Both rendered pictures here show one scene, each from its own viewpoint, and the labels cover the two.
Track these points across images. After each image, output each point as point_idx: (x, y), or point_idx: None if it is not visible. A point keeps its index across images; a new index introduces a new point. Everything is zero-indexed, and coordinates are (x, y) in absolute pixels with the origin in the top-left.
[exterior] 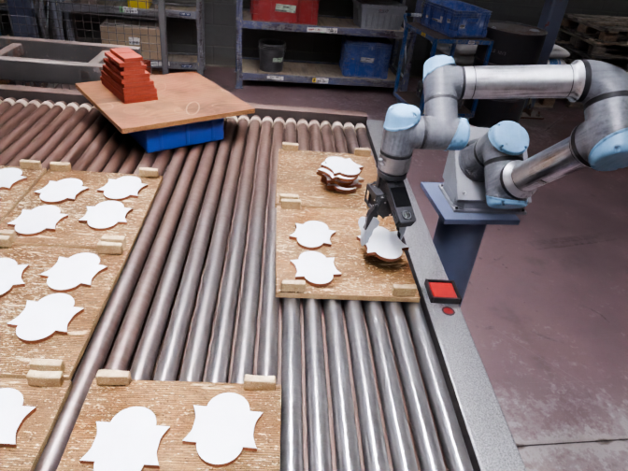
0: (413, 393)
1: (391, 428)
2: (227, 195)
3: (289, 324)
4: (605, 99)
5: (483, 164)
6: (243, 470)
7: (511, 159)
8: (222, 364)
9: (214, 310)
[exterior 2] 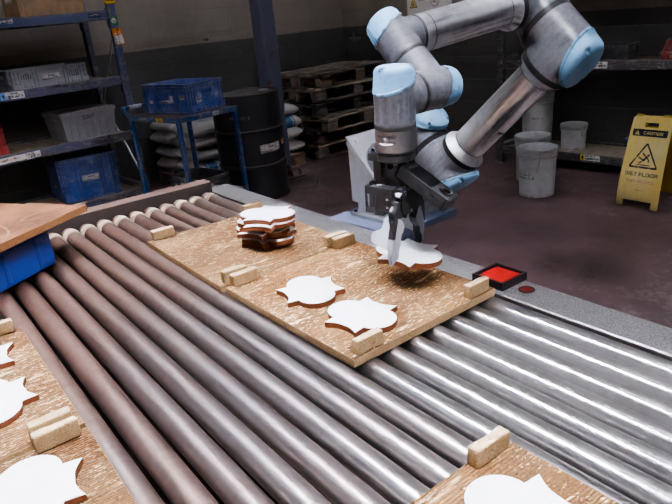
0: (615, 366)
1: (647, 408)
2: (142, 309)
3: (409, 383)
4: (549, 12)
5: None
6: None
7: (443, 134)
8: (401, 469)
9: None
